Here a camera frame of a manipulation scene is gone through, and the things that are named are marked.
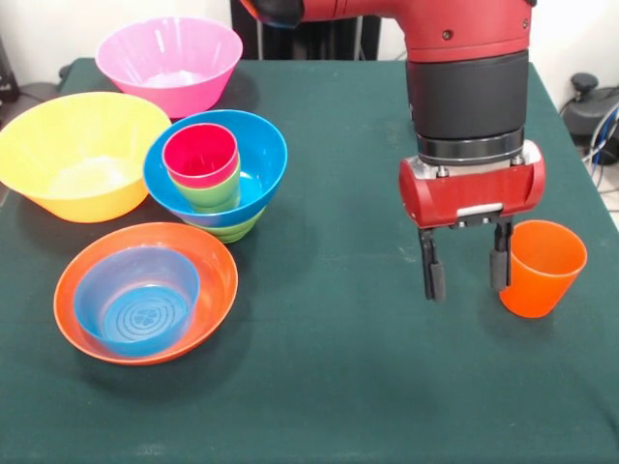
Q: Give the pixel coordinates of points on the orange-red plastic bowl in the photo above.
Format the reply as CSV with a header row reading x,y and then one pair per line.
x,y
217,270

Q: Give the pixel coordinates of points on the small ringed blue bowl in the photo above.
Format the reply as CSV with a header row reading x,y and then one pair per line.
x,y
135,309

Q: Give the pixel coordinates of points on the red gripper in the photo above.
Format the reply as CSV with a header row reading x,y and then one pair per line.
x,y
469,198

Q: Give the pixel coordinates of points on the dark green tablecloth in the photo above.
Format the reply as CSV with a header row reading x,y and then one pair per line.
x,y
338,386

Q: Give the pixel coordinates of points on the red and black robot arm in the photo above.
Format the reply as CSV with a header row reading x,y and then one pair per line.
x,y
464,72

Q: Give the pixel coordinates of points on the large smooth blue bowl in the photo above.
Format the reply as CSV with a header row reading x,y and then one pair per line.
x,y
266,154

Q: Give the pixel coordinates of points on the small green plastic bowl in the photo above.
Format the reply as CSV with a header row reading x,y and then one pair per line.
x,y
232,232

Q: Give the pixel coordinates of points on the large pink plastic bowl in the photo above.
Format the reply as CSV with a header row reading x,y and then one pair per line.
x,y
169,63

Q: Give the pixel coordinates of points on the green plastic cup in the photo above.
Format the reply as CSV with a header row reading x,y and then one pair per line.
x,y
213,195

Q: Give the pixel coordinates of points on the magenta plastic cup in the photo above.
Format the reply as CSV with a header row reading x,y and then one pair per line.
x,y
198,154

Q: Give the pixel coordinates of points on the large yellow-orange plastic bowl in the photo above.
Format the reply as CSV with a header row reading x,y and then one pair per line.
x,y
72,145

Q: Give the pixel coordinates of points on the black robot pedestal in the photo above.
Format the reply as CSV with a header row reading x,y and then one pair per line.
x,y
338,41

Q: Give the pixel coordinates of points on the orange plastic cup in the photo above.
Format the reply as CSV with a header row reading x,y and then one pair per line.
x,y
541,285

